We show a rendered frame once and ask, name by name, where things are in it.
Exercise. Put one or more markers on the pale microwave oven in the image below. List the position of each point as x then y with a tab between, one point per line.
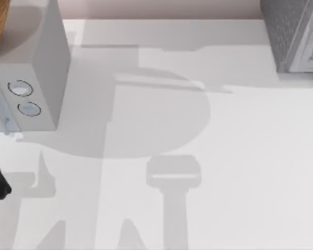
44	67

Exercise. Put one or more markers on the small microwave knob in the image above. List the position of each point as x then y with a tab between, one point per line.
29	109

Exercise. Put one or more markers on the large microwave knob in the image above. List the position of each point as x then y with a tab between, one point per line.
20	88

